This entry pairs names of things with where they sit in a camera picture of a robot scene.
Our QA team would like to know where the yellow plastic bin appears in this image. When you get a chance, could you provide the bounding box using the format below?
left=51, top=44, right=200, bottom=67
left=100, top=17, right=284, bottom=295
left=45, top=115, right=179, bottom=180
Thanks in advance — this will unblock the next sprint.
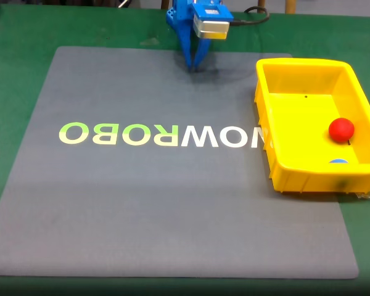
left=253, top=57, right=370, bottom=194

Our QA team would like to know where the red ball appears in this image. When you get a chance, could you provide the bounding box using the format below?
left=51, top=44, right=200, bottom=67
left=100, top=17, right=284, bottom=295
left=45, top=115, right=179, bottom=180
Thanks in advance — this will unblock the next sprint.
left=328, top=117, right=355, bottom=144

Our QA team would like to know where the grey mat with printed letters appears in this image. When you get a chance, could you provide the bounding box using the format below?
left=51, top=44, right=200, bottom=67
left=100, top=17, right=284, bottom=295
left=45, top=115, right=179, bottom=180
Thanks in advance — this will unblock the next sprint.
left=0, top=46, right=360, bottom=280

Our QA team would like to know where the clear plastic wrap scrap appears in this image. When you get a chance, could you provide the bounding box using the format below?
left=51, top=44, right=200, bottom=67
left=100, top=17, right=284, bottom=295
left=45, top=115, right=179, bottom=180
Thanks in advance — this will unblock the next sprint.
left=353, top=188, right=370, bottom=202

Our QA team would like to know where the silver camera in blue mount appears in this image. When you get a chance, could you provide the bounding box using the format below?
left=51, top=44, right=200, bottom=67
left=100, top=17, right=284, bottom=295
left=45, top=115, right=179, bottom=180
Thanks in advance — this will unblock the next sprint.
left=192, top=2, right=234, bottom=41

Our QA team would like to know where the black camera cable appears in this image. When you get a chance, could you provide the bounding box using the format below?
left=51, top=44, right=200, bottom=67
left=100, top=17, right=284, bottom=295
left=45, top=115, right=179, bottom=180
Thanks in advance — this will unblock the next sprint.
left=231, top=6, right=271, bottom=27

